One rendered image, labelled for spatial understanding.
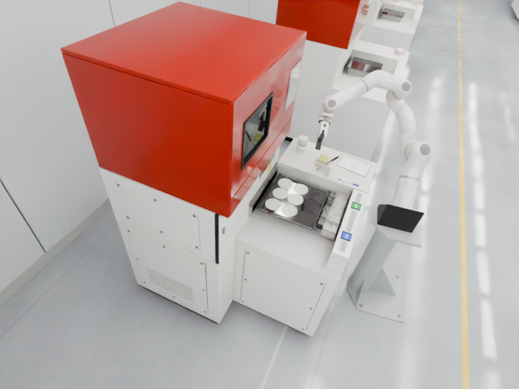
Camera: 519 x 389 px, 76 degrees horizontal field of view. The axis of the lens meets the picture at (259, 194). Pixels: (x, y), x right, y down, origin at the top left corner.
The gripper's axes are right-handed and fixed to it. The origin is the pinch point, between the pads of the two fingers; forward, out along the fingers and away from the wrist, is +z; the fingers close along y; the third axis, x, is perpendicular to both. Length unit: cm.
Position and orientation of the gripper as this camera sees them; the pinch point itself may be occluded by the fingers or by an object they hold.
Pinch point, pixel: (318, 146)
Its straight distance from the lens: 211.3
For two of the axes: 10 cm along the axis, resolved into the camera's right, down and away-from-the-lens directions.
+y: -0.1, 0.0, 10.0
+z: -2.4, 9.7, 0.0
